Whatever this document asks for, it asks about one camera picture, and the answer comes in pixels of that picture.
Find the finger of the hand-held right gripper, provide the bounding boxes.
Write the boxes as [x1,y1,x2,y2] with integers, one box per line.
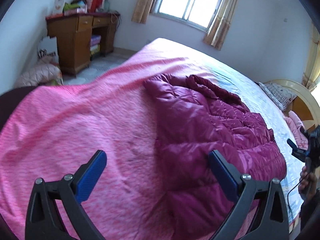
[287,138,310,162]

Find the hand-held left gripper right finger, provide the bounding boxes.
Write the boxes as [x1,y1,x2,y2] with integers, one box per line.
[209,149,291,240]

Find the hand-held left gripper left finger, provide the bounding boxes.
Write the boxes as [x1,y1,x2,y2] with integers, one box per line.
[25,149,108,240]

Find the magenta quilted down jacket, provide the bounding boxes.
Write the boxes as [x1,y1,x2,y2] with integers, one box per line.
[143,74,287,240]

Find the person's right forearm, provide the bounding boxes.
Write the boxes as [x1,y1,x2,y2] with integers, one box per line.
[299,194,320,233]

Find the person's right hand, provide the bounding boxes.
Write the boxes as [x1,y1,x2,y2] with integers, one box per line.
[298,165,317,201]

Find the pink folded quilt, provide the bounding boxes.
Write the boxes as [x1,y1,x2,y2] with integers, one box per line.
[285,110,310,148]

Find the wooden bed headboard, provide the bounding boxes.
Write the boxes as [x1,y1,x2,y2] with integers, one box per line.
[264,79,318,128]

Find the pink blanket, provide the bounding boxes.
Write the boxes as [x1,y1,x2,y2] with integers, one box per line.
[0,38,225,240]

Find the patterned pillow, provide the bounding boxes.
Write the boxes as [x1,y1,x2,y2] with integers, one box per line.
[259,82,297,111]

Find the yellow side curtain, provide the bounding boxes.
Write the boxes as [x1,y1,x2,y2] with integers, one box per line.
[301,22,320,93]

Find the pale pink quilt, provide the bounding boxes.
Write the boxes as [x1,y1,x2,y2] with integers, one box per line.
[15,62,63,88]

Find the stacked boxes in desk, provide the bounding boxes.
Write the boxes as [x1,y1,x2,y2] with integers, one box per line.
[90,35,102,54]

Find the white patterned paper bag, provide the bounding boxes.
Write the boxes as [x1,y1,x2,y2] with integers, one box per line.
[37,36,60,64]

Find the brown wooden desk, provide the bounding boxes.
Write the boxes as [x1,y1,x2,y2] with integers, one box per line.
[46,12,120,77]

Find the yellow patterned curtain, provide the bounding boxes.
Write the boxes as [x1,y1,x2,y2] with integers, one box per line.
[132,0,160,24]
[202,0,244,51]

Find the flat pink box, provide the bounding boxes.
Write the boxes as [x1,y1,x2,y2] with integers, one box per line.
[64,7,88,15]

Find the white upright box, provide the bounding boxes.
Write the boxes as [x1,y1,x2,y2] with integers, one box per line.
[54,0,66,15]

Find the sliding window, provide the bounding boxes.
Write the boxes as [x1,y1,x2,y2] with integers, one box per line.
[150,0,229,32]

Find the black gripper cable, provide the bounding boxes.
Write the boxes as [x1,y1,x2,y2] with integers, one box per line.
[287,177,304,221]

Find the black desk cable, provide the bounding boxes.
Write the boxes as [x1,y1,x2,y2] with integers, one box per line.
[110,11,122,28]

